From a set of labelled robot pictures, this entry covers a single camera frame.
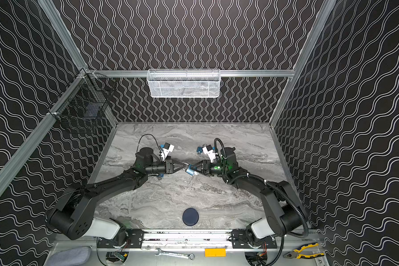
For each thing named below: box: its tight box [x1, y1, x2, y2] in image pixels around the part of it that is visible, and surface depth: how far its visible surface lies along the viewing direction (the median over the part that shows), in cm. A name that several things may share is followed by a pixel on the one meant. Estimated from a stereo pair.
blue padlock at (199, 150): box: [196, 146, 203, 155], surface depth 108 cm
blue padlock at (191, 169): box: [185, 164, 198, 176], surface depth 81 cm
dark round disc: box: [182, 207, 199, 227], surface depth 83 cm
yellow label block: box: [204, 248, 227, 258], surface depth 72 cm
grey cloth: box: [48, 246, 91, 266], surface depth 70 cm
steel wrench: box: [154, 247, 196, 261], surface depth 72 cm
